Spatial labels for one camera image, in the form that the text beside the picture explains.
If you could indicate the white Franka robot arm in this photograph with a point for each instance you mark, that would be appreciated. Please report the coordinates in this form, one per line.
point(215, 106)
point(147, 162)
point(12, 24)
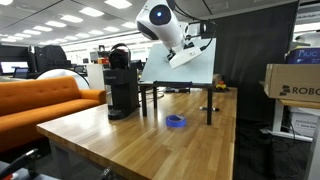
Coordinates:
point(163, 20)

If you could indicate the white whiteboard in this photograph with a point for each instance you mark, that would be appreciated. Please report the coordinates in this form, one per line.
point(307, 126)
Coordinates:
point(156, 71)

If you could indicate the black whiteboard stand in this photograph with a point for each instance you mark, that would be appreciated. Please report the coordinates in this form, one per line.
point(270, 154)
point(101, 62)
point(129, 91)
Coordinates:
point(209, 106)

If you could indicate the blue tape roll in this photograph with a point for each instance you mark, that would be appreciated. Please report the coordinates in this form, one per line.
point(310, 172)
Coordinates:
point(170, 123)

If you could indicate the black coffee machine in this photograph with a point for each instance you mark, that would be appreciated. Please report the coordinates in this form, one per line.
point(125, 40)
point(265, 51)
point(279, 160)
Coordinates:
point(121, 86)

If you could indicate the black marker pen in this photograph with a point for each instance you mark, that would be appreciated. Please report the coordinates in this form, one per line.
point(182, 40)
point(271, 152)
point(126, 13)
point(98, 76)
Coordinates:
point(208, 108)

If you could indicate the yellow toy vehicle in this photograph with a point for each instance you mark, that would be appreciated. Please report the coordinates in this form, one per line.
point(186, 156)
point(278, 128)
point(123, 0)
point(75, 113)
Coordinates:
point(220, 86)

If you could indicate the white cabinet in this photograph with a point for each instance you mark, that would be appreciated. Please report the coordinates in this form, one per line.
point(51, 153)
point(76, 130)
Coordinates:
point(96, 76)

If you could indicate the rectangular ceiling light panel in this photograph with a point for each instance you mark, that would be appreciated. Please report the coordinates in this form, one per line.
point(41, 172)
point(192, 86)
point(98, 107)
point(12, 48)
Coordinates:
point(42, 28)
point(55, 24)
point(118, 3)
point(71, 18)
point(91, 11)

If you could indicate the white round table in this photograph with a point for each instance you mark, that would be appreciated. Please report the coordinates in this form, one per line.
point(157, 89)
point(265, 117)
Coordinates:
point(63, 74)

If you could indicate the black curtain backdrop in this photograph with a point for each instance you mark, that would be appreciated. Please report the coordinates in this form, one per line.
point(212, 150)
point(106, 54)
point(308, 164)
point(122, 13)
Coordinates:
point(260, 43)

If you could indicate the orange sofa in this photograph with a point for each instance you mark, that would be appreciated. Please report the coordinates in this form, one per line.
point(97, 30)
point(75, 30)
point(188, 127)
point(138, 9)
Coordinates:
point(40, 100)

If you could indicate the cardboard box with black print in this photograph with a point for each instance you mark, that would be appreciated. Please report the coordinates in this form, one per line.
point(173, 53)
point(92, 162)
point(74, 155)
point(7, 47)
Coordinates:
point(293, 80)

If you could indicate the white printed carton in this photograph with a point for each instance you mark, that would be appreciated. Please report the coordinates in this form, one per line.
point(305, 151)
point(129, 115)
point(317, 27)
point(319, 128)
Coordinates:
point(301, 123)

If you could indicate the blue cardboard box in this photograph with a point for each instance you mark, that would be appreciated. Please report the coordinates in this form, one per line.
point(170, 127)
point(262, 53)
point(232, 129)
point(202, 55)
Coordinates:
point(306, 55)

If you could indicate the computer monitor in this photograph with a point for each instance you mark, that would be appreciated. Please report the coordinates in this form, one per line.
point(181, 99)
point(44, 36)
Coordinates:
point(11, 66)

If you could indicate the white wrist camera mount plate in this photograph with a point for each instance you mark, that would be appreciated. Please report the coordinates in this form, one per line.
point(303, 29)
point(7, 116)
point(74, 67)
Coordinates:
point(185, 57)

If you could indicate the white desk frame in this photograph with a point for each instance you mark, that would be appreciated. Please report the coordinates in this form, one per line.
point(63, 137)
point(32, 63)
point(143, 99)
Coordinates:
point(277, 116)

